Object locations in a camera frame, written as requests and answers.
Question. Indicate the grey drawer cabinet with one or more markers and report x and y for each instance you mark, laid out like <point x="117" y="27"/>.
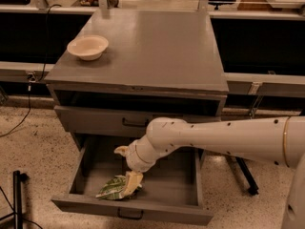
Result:
<point x="157" y="61"/>

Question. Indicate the black floor stand left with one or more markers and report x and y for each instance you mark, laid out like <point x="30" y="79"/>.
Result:
<point x="16" y="213"/>

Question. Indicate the green jalapeno chip bag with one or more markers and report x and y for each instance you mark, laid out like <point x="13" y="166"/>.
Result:
<point x="115" y="189"/>

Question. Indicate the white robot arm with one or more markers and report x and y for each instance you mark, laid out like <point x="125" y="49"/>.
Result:
<point x="280" y="140"/>

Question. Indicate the open grey bottom drawer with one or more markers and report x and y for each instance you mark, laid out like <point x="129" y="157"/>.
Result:
<point x="171" y="189"/>

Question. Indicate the closed grey upper drawer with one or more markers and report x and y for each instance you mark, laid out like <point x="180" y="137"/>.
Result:
<point x="91" y="121"/>

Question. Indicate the cream bowl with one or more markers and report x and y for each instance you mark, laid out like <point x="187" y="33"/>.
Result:
<point x="88" y="47"/>

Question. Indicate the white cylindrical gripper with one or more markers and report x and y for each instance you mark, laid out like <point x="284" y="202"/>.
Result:
<point x="132" y="158"/>

